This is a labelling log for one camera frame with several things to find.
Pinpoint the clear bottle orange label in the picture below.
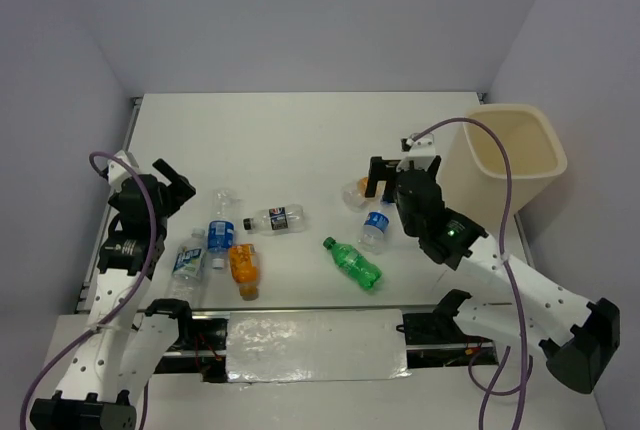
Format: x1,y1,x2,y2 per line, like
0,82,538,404
342,177,394,212

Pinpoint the tall blue label bottle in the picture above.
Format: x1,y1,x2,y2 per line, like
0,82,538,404
207,188,239,272

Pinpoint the small blue label bottle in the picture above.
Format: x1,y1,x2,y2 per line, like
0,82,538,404
359,210,389,253

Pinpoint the green white label bottle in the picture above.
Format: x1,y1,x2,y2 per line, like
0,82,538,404
165,228,206,308

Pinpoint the green soda bottle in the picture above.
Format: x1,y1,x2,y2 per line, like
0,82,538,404
322,237,382,292

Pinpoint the orange juice bottle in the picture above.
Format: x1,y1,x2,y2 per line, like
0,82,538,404
229,244,261,301

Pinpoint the black label soda bottle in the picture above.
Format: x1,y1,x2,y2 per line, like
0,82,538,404
243,204,306,235

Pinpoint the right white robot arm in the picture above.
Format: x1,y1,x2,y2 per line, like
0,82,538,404
365,156,620,394

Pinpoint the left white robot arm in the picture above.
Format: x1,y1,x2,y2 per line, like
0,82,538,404
20,151,196,429

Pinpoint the beige plastic bin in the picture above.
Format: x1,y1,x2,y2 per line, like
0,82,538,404
443,103,569,224

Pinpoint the silver foil tape panel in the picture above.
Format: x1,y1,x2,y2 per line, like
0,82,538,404
226,309,410,383

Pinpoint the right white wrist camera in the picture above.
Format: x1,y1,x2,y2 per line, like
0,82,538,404
396,133,439,172

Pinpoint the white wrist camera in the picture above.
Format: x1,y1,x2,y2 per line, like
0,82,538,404
106,150,139,192
396,133,439,172

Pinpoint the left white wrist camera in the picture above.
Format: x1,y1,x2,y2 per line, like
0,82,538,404
106,150,139,192

